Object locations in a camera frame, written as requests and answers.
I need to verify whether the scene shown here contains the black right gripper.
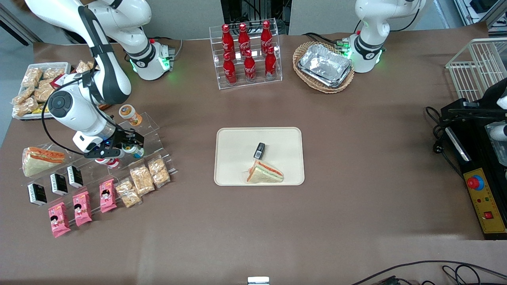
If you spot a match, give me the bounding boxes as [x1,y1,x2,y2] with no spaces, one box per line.
[111,129,145,151]

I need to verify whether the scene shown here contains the green gum bottle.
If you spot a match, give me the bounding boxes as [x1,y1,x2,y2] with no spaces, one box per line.
[122,145,145,159]

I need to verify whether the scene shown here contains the orange gum bottle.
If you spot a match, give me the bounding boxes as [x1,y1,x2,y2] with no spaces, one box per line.
[119,104,143,126]

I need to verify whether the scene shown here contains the beige plastic tray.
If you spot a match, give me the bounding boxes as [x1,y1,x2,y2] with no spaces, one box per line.
[214,127,305,186]

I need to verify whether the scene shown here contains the white snack tray black base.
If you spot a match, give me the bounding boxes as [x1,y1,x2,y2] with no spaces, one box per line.
[11,62,72,120]

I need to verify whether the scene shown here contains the clear acrylic stepped shelf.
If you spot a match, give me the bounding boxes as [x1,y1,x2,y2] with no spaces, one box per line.
[19,112,177,228]

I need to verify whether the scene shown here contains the rice crispy bar pack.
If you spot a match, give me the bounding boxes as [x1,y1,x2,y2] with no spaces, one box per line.
[147,156,171,188]
[130,164,155,197]
[115,178,142,208]

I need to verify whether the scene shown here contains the pink cartoon snack pack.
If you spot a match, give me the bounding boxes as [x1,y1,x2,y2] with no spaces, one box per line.
[99,179,118,213]
[72,191,93,227]
[48,202,71,238]

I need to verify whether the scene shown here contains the large wrapped triangle sandwich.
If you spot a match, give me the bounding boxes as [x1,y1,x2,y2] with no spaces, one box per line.
[22,146,70,177]

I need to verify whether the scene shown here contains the red cola bottle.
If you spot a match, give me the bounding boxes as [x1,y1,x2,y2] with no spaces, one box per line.
[223,53,237,86]
[265,46,277,79]
[261,20,273,50]
[238,23,250,52]
[221,24,232,54]
[244,49,256,82]

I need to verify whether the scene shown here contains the small wrapped triangle sandwich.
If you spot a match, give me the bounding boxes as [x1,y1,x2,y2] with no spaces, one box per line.
[246,160,284,184]

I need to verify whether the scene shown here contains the clear acrylic bottle rack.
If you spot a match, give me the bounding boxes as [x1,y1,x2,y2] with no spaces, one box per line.
[209,18,283,90]

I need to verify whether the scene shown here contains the black background equipment rack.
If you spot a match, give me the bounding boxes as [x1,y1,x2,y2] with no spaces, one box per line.
[221,0,292,24]

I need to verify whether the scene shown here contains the wicker basket with foil trays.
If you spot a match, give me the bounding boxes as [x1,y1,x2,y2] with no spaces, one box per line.
[292,41,355,94]

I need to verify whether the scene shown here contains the stacked foil containers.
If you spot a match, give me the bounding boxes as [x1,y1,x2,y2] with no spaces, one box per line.
[298,44,354,88]

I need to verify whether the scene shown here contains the black control box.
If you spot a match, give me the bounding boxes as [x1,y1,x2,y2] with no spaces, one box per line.
[440,77,507,240]

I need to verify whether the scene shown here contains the yellow control panel red button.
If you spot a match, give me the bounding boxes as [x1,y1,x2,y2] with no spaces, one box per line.
[463,168,507,235]

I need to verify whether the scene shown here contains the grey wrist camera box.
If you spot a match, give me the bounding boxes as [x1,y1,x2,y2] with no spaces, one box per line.
[83,146,122,160]

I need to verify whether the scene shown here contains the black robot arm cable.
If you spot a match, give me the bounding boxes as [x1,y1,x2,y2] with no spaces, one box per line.
[41,71,119,156]

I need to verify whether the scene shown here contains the black base cable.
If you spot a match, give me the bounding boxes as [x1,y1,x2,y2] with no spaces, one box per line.
[303,32,349,50]

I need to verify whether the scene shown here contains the black cable bundle with plug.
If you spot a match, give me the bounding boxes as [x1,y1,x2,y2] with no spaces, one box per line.
[425,105,464,179]

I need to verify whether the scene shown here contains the black floor cable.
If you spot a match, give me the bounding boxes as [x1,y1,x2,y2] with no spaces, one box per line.
[351,260,507,285]

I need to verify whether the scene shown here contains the white wire basket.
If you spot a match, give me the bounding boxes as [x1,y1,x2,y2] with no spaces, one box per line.
[446,38,507,103]

